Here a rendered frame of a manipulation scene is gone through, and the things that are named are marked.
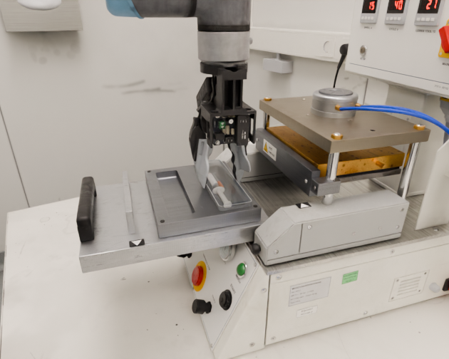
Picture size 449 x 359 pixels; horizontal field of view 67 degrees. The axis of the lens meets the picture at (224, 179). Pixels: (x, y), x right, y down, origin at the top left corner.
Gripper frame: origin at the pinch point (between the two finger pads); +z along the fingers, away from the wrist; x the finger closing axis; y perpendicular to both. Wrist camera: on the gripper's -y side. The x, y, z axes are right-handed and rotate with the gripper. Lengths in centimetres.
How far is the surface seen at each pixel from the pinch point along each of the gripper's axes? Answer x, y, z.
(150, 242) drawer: -13.7, 10.5, 3.8
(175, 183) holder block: -7.2, -5.6, 3.0
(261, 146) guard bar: 11.4, -8.1, -1.8
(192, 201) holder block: -6.1, 4.9, 1.4
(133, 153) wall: -12, -141, 49
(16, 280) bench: -42, -15, 26
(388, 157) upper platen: 26.7, 10.0, -4.9
